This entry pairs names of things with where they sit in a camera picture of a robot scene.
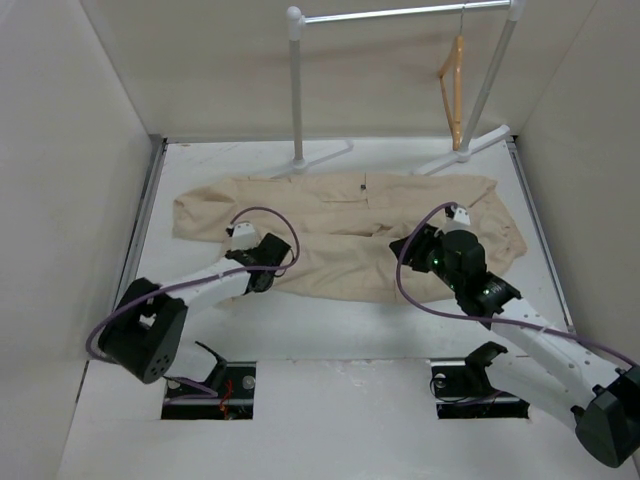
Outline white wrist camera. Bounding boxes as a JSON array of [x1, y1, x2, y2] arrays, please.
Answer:
[[226, 222, 259, 250], [442, 205, 471, 232]]

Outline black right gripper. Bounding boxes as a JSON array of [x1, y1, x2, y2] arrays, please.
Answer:
[[388, 223, 463, 294]]

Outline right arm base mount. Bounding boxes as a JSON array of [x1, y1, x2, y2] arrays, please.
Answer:
[[429, 359, 530, 420]]

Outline white clothes rack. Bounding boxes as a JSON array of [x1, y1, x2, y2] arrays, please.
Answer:
[[268, 1, 525, 177]]

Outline wooden clothes hanger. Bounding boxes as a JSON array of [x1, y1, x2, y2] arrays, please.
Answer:
[[438, 3, 467, 151]]

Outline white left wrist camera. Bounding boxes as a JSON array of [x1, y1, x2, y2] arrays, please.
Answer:
[[226, 222, 259, 250]]

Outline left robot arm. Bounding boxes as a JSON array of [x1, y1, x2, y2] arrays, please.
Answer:
[[97, 233, 291, 399]]

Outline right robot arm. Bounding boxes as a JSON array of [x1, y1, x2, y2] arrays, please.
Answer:
[[389, 224, 639, 468]]

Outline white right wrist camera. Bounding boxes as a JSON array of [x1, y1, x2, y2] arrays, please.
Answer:
[[442, 205, 471, 232]]

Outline beige trousers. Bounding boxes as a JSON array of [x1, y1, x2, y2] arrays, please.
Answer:
[[173, 172, 527, 304]]

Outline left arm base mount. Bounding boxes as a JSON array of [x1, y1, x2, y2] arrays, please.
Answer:
[[160, 362, 257, 421]]

